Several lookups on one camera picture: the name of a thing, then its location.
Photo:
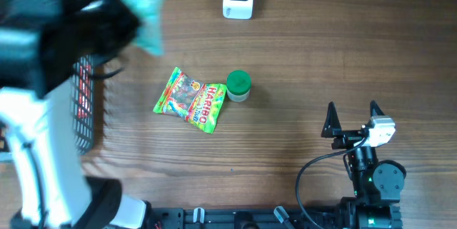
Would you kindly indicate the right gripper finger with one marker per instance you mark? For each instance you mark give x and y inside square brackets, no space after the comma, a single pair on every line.
[375,110]
[332,127]

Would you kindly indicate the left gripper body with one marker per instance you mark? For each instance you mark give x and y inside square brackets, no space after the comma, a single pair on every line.
[103,28]

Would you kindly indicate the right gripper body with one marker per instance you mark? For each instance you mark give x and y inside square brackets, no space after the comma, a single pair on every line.
[348,138]

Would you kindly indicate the light blue tissue packet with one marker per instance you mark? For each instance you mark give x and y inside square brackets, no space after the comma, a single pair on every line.
[149,34]

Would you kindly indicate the red package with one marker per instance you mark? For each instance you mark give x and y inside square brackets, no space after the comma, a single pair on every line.
[84,99]

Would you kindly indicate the green lid plastic jar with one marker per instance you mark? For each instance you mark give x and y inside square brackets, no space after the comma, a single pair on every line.
[238,85]

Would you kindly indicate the green Haribo candy bag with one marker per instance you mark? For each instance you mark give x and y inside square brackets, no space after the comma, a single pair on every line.
[194,101]

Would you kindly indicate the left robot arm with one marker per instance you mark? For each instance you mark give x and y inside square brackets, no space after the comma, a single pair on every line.
[41,41]

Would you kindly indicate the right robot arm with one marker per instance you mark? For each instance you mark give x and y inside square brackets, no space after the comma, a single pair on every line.
[377,184]

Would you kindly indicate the grey plastic mesh basket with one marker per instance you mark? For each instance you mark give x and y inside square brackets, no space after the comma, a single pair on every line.
[83,127]

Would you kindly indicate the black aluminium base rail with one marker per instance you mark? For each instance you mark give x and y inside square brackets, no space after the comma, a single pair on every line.
[318,217]

